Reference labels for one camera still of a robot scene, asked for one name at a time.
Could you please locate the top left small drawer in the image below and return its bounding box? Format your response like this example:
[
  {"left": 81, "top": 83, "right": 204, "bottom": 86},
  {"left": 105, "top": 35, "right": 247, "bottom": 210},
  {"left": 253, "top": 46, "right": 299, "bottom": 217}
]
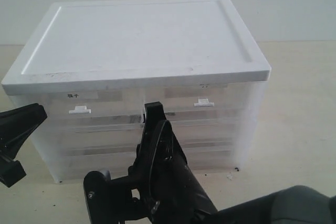
[{"left": 36, "top": 89, "right": 144, "bottom": 132}]

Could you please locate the top right small drawer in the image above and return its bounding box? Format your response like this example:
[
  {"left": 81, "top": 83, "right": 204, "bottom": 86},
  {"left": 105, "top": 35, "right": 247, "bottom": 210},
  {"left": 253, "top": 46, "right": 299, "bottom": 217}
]
[{"left": 157, "top": 83, "right": 249, "bottom": 121}]

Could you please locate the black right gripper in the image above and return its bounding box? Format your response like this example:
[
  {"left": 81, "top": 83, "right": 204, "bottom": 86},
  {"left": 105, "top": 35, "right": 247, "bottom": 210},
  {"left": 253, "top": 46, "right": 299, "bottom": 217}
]
[{"left": 110, "top": 102, "right": 217, "bottom": 223}]

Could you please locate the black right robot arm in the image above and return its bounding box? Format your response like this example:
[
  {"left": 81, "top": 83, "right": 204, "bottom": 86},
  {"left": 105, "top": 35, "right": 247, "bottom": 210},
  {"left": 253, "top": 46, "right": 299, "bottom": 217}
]
[{"left": 111, "top": 102, "right": 335, "bottom": 223}]

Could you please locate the small drawer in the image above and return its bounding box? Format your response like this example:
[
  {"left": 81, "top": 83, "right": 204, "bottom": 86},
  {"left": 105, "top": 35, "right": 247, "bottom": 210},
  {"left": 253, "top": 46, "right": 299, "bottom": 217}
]
[
  {"left": 36, "top": 89, "right": 144, "bottom": 132},
  {"left": 157, "top": 83, "right": 249, "bottom": 121}
]

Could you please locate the white translucent drawer cabinet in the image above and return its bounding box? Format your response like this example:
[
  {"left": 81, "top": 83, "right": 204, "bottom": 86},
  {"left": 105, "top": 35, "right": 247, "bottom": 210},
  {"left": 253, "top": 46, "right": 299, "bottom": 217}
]
[{"left": 2, "top": 0, "right": 271, "bottom": 183}]

